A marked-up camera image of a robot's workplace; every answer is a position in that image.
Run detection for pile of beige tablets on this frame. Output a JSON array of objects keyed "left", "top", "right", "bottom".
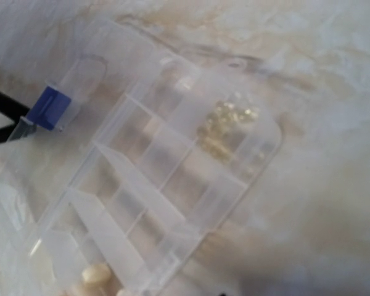
[{"left": 62, "top": 262, "right": 123, "bottom": 296}]

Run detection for pile of clear yellow capsules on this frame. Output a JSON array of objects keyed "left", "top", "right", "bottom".
[{"left": 196, "top": 101, "right": 260, "bottom": 163}]

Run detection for clear plastic pill organizer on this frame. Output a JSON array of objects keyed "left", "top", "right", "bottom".
[{"left": 0, "top": 19, "right": 282, "bottom": 295}]

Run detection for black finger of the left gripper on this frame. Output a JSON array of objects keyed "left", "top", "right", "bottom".
[{"left": 0, "top": 92, "right": 30, "bottom": 144}]

